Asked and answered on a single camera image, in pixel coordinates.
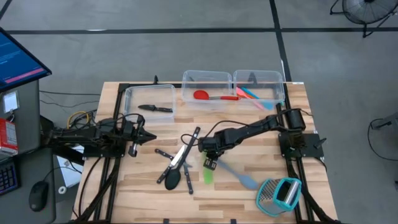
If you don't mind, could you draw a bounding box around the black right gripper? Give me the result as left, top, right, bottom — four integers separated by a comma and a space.
198, 133, 226, 171

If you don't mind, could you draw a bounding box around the teal steel box grater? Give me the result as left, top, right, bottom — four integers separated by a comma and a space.
255, 177, 302, 218

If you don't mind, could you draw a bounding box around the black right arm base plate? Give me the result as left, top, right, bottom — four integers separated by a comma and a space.
279, 133, 325, 159

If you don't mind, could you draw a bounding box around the blue silicone spatula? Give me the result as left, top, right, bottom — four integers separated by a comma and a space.
241, 86, 275, 111

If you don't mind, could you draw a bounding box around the black long-handled spoon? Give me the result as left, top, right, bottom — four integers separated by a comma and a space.
164, 126, 201, 191

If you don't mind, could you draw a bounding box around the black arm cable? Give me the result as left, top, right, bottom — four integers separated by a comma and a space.
74, 108, 146, 131
180, 119, 249, 147

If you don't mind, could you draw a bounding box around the grey floor stand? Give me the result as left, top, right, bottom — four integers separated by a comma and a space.
369, 112, 398, 131

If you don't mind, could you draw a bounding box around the black floor fan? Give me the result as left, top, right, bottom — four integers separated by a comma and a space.
330, 0, 398, 39

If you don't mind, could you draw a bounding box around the green silicone spatula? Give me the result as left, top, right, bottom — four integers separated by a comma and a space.
202, 151, 216, 185

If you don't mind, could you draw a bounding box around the black keyboard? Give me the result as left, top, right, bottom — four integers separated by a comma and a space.
0, 161, 20, 196

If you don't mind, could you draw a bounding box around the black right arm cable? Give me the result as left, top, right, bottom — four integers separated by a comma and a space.
180, 119, 249, 147

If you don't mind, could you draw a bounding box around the black blade paring knife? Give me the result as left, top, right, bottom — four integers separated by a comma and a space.
137, 104, 174, 113

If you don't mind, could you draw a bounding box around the blue screen monitor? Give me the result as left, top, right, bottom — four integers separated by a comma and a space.
0, 27, 53, 93

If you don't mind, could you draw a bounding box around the clear plastic bin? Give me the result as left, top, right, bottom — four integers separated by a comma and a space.
123, 83, 177, 123
233, 69, 286, 110
182, 70, 234, 110

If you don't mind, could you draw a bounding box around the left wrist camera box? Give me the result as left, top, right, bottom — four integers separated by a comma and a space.
128, 141, 140, 158

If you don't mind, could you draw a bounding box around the red spoon with metal shaft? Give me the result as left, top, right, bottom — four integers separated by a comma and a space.
192, 89, 241, 101

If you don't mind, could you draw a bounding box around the red cardboard box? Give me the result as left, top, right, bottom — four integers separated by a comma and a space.
0, 117, 19, 157

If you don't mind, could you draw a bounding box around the white paper sheet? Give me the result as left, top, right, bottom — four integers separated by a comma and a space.
57, 146, 85, 189

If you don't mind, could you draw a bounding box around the black floor cable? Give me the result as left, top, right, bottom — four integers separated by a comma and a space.
367, 117, 398, 162
39, 89, 101, 108

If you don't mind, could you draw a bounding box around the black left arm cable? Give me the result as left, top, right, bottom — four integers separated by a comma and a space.
74, 108, 146, 131

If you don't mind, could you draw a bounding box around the silver blade black handle knife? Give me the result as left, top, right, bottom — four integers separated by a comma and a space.
156, 144, 187, 184

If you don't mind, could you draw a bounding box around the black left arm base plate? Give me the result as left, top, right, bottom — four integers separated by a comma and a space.
83, 133, 128, 158

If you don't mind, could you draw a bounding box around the grey desk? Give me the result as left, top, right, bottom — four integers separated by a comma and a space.
0, 146, 57, 224

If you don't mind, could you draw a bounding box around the grey-blue silicone spoon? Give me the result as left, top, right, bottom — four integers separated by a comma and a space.
216, 160, 259, 190

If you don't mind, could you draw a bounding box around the yellow floor cable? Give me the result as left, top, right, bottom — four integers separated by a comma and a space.
67, 111, 91, 130

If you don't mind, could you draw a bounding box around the black computer mouse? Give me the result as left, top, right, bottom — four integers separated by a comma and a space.
28, 180, 50, 213

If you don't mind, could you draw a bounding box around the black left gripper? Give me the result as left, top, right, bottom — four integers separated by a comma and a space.
121, 117, 157, 147

